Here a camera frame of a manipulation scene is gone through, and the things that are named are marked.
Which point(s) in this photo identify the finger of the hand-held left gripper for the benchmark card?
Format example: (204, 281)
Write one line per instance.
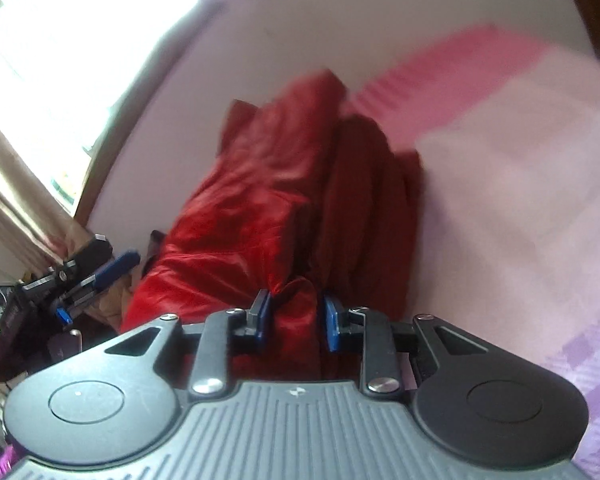
(87, 255)
(115, 269)

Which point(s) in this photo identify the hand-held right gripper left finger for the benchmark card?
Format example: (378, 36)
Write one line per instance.
(261, 317)

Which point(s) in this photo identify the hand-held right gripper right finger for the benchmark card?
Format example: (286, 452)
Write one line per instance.
(330, 322)

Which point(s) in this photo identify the red puffer jacket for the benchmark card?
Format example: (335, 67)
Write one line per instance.
(290, 200)

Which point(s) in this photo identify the beige floral curtain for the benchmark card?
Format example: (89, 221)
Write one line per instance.
(25, 200)

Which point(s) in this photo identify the pink checked bed sheet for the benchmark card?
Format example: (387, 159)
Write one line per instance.
(510, 170)

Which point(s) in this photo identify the window with brown frame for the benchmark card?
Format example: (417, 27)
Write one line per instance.
(65, 50)

